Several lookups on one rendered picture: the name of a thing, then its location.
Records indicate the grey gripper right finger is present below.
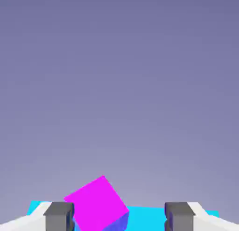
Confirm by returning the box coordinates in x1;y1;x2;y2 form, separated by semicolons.
164;201;239;231

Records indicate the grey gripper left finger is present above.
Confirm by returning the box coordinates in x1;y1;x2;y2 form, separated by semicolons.
0;201;75;231

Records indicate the small magenta cube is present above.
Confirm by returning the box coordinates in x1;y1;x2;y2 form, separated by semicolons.
63;175;130;231

